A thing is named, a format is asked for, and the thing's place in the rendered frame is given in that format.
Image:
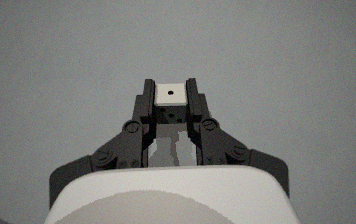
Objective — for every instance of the white die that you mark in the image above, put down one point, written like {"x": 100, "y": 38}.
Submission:
{"x": 170, "y": 103}

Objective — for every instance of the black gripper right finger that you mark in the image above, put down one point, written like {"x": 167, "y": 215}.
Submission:
{"x": 220, "y": 148}

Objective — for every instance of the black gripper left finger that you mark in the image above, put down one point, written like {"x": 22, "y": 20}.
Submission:
{"x": 127, "y": 150}

